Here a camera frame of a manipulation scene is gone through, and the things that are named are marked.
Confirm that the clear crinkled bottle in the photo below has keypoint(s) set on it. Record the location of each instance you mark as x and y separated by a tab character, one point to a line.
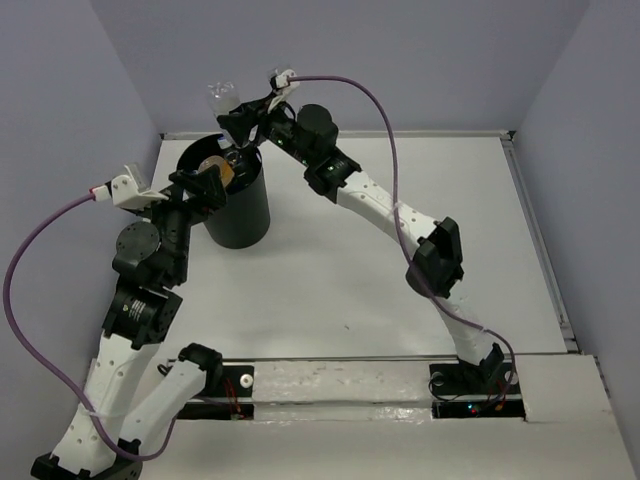
236	158

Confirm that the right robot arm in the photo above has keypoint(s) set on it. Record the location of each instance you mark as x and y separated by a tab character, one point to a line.
432	247

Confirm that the clear tape strip front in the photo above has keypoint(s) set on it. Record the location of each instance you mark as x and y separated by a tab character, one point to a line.
336	390

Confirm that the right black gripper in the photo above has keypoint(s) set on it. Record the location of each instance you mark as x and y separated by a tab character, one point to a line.
241	123

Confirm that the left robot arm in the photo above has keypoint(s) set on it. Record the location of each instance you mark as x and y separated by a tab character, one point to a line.
110	436

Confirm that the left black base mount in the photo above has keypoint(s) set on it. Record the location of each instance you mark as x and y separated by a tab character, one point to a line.
230	399

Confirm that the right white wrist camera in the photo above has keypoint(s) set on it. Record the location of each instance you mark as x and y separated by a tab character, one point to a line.
283	83

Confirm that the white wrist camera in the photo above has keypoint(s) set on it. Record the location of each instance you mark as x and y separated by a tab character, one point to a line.
128	190
283	83

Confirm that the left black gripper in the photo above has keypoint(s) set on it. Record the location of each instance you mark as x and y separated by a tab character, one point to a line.
208	184

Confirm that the clear bottle black label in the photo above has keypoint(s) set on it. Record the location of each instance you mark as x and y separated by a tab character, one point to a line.
223	98

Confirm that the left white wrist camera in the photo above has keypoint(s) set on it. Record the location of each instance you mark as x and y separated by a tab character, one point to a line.
128	190

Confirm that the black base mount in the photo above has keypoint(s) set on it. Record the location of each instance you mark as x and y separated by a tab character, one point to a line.
454	398
230	399

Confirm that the aluminium rail right edge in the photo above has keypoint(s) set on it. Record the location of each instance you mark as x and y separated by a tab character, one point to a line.
567	331

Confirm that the orange bottle blue label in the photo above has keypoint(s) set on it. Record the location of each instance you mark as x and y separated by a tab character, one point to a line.
219	165

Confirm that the black cylindrical bin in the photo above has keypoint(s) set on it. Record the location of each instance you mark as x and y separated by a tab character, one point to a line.
245	219

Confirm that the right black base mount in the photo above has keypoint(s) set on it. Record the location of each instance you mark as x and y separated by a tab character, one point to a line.
454	398

